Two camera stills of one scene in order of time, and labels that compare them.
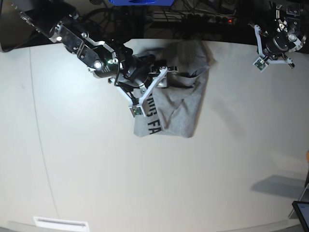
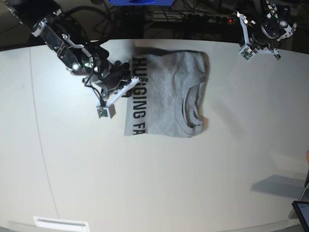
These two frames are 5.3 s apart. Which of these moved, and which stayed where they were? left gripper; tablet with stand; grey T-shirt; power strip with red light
Moved: left gripper; grey T-shirt
Stayed: power strip with red light; tablet with stand
